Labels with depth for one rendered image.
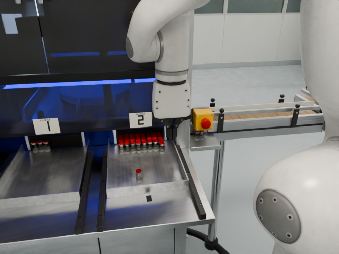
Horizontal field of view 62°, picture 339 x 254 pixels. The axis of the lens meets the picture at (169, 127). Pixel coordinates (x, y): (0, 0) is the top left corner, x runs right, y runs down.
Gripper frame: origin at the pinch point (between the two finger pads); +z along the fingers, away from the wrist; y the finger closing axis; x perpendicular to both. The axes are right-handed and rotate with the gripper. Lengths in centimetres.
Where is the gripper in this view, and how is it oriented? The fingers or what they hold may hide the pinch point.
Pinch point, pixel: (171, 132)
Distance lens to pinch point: 79.3
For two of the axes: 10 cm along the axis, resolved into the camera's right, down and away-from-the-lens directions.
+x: 1.6, 4.3, -8.9
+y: -9.9, 0.7, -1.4
